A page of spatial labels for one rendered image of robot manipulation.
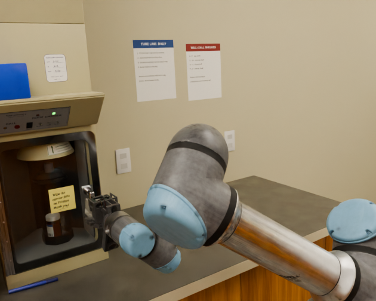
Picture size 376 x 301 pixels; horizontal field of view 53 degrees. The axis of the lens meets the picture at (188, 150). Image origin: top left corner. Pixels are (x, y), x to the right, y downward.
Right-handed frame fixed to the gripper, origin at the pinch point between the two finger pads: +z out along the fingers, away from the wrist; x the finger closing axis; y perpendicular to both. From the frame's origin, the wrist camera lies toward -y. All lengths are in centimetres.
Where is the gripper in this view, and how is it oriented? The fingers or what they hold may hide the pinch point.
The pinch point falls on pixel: (92, 209)
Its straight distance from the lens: 123.9
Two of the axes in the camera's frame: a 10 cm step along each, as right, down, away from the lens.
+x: -8.3, 1.9, -5.2
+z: -5.5, -1.6, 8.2
